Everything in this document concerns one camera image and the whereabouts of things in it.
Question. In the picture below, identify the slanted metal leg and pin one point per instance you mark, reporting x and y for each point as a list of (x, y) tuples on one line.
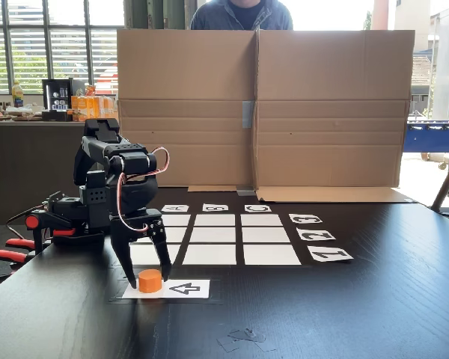
[(447, 183)]

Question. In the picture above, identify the paper sheet number 1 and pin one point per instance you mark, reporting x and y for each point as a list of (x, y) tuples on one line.
[(330, 254)]

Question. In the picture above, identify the large brown cardboard screen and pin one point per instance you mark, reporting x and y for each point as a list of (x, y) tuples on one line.
[(322, 112)]

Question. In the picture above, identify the white three-by-three grid sheet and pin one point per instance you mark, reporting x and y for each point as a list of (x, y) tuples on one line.
[(213, 237)]

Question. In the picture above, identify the black glass-front cabinet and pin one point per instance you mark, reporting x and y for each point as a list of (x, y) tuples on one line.
[(56, 99)]

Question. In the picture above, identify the window with blinds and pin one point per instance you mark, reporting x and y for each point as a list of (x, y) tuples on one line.
[(41, 45)]

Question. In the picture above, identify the blue foosball table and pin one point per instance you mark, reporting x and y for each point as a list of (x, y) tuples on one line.
[(432, 136)]

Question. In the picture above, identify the person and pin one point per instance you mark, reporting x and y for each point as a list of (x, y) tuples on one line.
[(243, 16)]

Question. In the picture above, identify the white arrow paper sheet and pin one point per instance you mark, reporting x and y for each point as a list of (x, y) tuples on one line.
[(187, 288)]

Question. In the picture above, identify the orange drink cartons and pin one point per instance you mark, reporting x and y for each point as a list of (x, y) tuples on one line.
[(90, 108)]

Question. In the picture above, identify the paper sheet number 3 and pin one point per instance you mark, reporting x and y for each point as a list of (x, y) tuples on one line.
[(305, 219)]

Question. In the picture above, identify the grey tape strip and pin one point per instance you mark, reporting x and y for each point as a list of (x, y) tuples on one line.
[(245, 191), (248, 114)]

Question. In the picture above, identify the paper sheet letter B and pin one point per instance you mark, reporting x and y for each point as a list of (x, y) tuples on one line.
[(215, 208)]

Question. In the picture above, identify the paper sheet letter A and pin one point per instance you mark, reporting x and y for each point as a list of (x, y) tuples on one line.
[(175, 208)]

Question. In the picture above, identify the paper sheet letter C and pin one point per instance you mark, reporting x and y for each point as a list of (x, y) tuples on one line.
[(258, 208)]

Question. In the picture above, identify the clear tape scrap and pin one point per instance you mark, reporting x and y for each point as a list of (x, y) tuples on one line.
[(247, 336)]

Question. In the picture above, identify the dark counter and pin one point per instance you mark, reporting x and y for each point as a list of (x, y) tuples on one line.
[(22, 168)]

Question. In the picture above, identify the yellow bottle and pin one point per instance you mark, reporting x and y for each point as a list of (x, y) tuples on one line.
[(18, 95)]

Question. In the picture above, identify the round orange token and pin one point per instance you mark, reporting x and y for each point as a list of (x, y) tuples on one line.
[(149, 281)]

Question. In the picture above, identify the red and black clamp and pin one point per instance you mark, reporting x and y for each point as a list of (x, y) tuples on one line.
[(31, 222)]

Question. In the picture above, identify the paper sheet number 2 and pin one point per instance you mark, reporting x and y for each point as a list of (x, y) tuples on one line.
[(316, 235)]

